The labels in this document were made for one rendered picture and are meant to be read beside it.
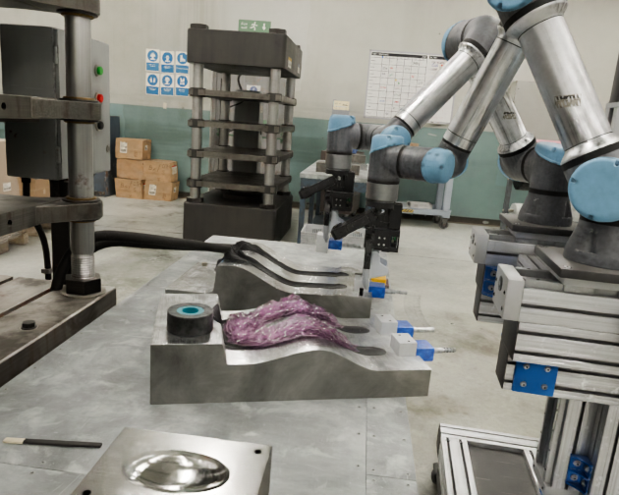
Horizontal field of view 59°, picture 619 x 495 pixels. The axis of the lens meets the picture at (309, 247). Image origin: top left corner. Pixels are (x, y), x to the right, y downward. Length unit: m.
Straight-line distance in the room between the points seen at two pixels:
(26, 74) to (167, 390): 1.02
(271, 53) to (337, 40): 2.72
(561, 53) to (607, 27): 7.31
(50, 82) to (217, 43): 3.83
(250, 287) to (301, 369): 0.39
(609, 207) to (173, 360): 0.80
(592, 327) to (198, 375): 0.80
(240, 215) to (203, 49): 1.57
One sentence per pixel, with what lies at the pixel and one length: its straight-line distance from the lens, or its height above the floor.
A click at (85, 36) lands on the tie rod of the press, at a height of 1.44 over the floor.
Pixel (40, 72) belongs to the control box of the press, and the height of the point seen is 1.35.
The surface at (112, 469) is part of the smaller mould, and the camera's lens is 0.73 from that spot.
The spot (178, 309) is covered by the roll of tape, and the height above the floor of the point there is 0.94.
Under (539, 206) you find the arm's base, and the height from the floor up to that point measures 1.09.
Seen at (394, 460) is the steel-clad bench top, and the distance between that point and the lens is 0.89.
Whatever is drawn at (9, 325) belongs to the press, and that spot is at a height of 0.79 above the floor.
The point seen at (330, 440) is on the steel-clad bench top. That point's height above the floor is 0.80.
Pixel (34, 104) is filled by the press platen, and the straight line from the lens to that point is 1.43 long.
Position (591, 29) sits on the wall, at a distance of 8.38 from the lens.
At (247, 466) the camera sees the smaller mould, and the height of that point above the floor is 0.87.
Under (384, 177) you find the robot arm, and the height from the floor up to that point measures 1.17.
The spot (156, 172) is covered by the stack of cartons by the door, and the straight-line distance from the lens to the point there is 8.02.
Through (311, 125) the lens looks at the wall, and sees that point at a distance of 7.85.
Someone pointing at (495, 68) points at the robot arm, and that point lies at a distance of 1.31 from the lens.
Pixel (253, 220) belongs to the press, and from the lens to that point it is 5.36.
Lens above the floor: 1.29
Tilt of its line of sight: 13 degrees down
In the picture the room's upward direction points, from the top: 4 degrees clockwise
